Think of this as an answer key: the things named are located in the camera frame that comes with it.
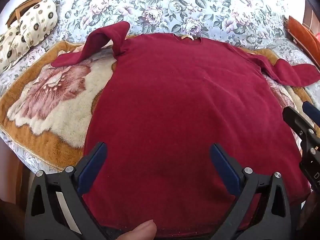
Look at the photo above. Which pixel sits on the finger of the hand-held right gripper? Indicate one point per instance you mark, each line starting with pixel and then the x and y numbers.
pixel 296 121
pixel 311 111

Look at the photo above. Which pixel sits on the brown rose fleece blanket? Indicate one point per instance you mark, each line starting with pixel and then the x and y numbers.
pixel 62 110

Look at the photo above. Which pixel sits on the person's left hand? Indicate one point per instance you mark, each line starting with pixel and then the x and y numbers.
pixel 140 231

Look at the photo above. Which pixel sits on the cream patterned pillow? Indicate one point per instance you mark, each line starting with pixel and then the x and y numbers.
pixel 12 45
pixel 37 22

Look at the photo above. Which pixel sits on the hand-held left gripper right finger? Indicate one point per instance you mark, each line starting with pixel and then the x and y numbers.
pixel 223 167

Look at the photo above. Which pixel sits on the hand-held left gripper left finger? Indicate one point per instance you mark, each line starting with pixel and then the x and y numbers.
pixel 93 165

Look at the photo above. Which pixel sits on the dark red sweater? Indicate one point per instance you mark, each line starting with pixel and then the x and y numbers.
pixel 175 105

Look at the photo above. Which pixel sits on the floral bed sheet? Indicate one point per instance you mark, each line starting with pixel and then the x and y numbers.
pixel 175 5

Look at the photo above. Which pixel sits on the orange velvet cushion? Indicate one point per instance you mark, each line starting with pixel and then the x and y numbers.
pixel 303 37

